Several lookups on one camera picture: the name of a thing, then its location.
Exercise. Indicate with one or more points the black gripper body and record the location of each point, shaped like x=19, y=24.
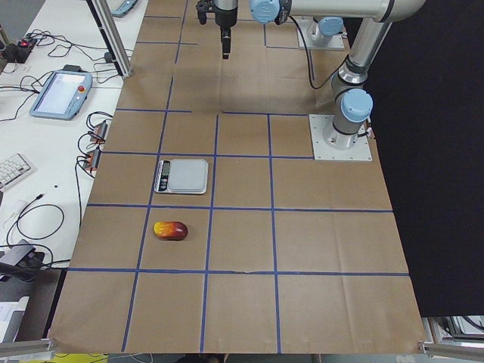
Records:
x=225, y=17

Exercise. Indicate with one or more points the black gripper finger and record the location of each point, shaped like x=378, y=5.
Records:
x=226, y=42

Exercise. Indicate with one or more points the red yellow mango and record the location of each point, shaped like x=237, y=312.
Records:
x=172, y=230

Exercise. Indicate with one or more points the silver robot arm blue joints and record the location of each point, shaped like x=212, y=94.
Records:
x=354, y=105

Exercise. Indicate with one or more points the silver digital kitchen scale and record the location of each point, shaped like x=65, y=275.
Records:
x=181, y=176

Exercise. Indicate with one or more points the orange black adapter upper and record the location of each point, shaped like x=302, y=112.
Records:
x=98, y=133

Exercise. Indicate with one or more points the blue teach pendant tablet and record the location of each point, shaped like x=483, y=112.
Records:
x=62, y=96

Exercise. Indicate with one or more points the black device red light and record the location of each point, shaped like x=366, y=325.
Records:
x=18, y=53

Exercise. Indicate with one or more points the black curtain backdrop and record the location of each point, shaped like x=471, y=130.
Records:
x=427, y=86

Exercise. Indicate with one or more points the white keyboard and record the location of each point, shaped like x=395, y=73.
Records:
x=15, y=169

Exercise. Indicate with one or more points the grey box lower left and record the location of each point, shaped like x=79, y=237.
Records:
x=22, y=262

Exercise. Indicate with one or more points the aluminium frame post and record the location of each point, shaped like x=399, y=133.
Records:
x=105, y=23

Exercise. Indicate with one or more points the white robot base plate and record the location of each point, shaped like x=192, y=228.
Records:
x=329, y=145

